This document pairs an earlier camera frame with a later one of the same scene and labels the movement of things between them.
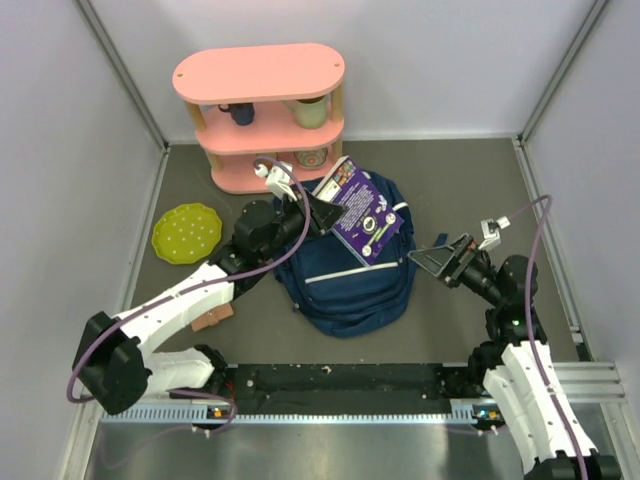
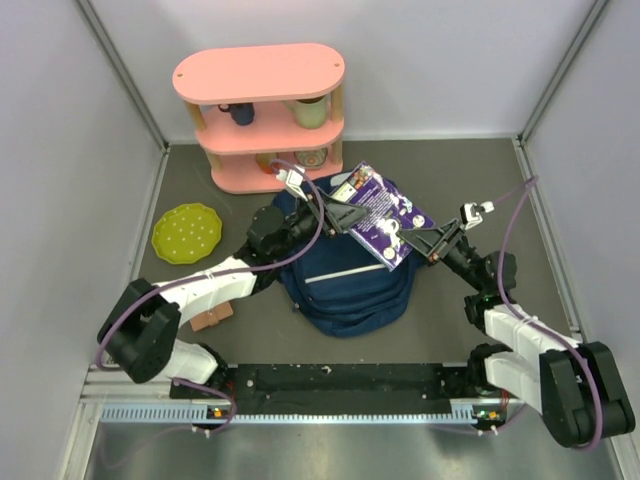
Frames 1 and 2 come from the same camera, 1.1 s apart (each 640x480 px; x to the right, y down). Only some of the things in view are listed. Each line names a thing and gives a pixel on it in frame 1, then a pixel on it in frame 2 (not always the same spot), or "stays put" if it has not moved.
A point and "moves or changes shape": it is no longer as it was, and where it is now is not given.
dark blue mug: (242, 113) stays put
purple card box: (370, 221) moves or changes shape
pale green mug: (311, 113) stays put
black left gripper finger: (323, 213) to (342, 216)
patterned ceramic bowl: (311, 158) stays put
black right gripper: (449, 261) to (432, 243)
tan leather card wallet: (212, 317) stays put
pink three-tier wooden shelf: (263, 102) stays put
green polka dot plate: (187, 233) stays put
